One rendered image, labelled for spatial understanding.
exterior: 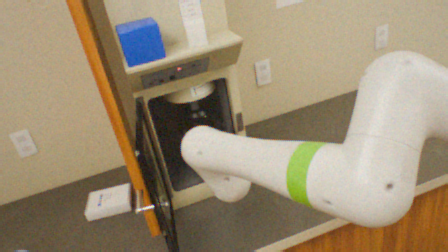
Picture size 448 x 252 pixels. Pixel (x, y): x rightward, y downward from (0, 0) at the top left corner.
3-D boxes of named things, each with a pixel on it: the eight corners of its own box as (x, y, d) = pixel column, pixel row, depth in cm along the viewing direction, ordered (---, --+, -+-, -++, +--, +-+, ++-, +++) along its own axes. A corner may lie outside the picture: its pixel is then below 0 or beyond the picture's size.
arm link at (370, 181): (436, 164, 57) (406, 138, 50) (415, 245, 55) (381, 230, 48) (334, 148, 71) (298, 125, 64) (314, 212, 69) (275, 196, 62)
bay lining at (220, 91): (160, 156, 148) (135, 75, 130) (221, 137, 153) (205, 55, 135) (173, 191, 127) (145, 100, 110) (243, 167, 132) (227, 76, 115)
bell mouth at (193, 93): (159, 89, 129) (155, 74, 127) (206, 75, 133) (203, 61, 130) (169, 108, 114) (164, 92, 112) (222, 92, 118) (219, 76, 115)
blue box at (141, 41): (124, 57, 102) (114, 25, 97) (160, 48, 103) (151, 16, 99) (128, 68, 93) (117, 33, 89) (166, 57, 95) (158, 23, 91)
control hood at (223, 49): (131, 91, 107) (120, 58, 102) (234, 61, 113) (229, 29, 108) (136, 105, 97) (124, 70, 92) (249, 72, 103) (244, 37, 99)
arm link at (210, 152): (304, 215, 67) (332, 169, 72) (276, 177, 61) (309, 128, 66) (190, 176, 95) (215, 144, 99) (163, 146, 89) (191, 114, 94)
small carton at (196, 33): (189, 42, 103) (184, 21, 101) (207, 39, 103) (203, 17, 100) (189, 48, 99) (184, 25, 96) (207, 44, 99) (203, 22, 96)
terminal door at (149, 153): (171, 202, 126) (138, 97, 107) (180, 274, 100) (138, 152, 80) (169, 203, 126) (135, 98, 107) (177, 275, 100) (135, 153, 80)
